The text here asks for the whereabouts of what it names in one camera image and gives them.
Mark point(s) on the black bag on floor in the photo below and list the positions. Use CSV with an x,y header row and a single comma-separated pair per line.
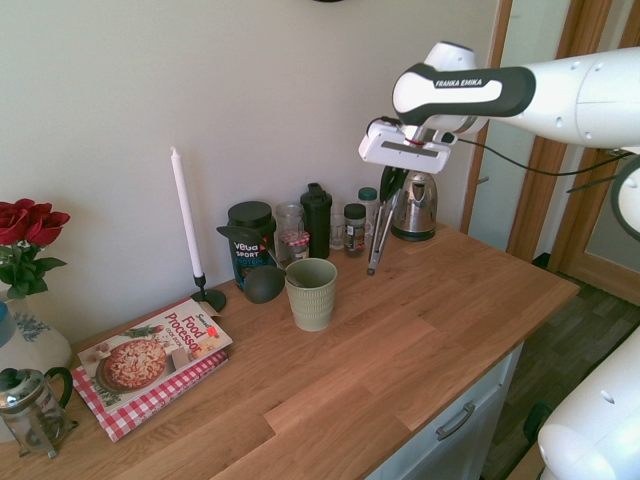
x,y
542,417

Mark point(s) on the white cabinet drawer front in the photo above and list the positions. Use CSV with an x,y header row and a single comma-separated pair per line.
x,y
470,395

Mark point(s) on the black candle holder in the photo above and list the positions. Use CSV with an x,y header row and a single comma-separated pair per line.
x,y
209,298

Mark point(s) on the dark round ladle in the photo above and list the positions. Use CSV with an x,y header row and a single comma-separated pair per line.
x,y
262,291

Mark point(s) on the spice jar black lid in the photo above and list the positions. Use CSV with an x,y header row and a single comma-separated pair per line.
x,y
355,230

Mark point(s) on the metal tongs with black tips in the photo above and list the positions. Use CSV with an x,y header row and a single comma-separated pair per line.
x,y
380,235

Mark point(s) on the Food Processor cookbook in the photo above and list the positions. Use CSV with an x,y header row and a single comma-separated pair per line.
x,y
150,350

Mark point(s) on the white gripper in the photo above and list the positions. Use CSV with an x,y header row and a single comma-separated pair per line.
x,y
402,152

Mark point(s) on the wooden door frame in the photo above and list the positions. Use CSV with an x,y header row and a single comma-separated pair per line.
x,y
475,190

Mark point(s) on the white taper candle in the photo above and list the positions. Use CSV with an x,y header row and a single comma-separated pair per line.
x,y
186,210

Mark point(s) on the glass French press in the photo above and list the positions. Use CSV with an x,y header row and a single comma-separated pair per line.
x,y
32,415

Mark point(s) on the white blue patterned vase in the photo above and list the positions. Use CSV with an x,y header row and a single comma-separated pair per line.
x,y
35,345

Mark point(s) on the red roses bouquet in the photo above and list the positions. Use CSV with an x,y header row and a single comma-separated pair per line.
x,y
27,220

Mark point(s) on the stainless steel kettle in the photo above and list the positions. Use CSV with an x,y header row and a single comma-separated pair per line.
x,y
417,210

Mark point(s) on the black round wall object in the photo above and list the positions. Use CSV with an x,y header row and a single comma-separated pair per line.
x,y
327,1

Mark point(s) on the green ribbed utensil holder cup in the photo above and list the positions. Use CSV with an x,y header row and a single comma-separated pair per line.
x,y
312,300

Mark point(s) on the Vega Sport protein tub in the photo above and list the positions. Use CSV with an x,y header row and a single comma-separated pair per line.
x,y
247,255

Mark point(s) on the red checked book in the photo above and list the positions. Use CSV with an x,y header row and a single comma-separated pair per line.
x,y
135,415

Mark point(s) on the small jar red gingham lid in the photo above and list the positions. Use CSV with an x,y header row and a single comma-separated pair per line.
x,y
296,245

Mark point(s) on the small clear glass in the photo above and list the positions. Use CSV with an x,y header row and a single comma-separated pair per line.
x,y
338,231

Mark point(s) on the black shaker bottle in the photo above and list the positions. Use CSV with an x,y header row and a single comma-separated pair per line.
x,y
316,225

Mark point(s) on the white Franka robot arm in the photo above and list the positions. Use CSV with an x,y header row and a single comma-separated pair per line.
x,y
560,100

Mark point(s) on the wooden door frosted glass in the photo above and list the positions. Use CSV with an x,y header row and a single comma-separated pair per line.
x,y
600,250

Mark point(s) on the jar with green lid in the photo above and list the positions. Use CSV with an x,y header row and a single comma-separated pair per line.
x,y
367,197

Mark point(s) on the empty clear glass jar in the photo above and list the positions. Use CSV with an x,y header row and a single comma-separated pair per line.
x,y
290,216

